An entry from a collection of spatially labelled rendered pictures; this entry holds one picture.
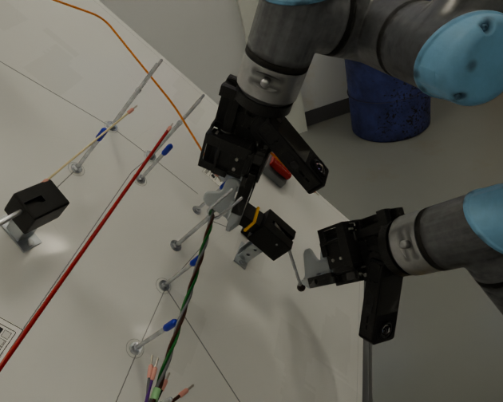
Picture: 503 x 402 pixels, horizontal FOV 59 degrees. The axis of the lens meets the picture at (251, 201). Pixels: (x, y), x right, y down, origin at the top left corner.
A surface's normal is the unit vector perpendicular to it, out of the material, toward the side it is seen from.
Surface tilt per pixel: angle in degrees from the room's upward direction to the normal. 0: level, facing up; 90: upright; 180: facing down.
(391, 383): 0
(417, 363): 0
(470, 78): 90
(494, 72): 90
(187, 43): 90
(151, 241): 54
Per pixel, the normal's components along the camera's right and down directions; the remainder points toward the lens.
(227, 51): 0.25, 0.51
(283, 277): 0.64, -0.51
